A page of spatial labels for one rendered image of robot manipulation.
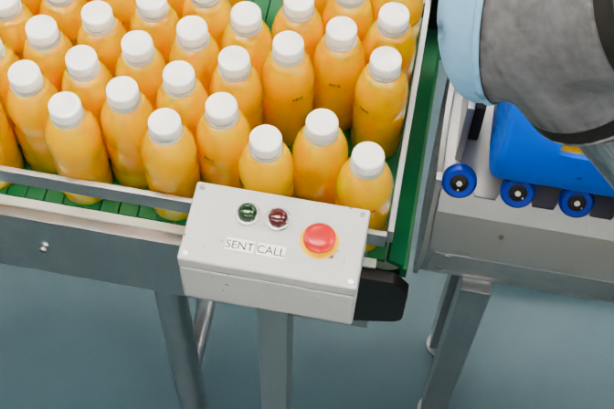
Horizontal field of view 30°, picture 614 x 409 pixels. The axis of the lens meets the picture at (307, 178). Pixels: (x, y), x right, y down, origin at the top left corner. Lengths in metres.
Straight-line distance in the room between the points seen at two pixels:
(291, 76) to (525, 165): 0.31
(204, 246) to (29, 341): 1.23
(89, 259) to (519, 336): 1.13
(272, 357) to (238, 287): 0.28
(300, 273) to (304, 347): 1.15
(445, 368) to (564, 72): 1.39
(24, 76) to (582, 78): 0.84
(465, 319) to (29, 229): 0.72
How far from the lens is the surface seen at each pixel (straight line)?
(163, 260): 1.55
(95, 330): 2.44
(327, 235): 1.26
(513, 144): 1.33
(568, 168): 1.36
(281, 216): 1.27
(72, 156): 1.43
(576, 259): 1.57
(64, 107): 1.39
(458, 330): 1.92
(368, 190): 1.35
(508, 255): 1.57
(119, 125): 1.41
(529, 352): 2.45
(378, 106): 1.44
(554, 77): 0.74
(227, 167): 1.43
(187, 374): 1.98
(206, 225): 1.28
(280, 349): 1.53
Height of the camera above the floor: 2.23
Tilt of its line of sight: 60 degrees down
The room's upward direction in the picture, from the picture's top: 2 degrees clockwise
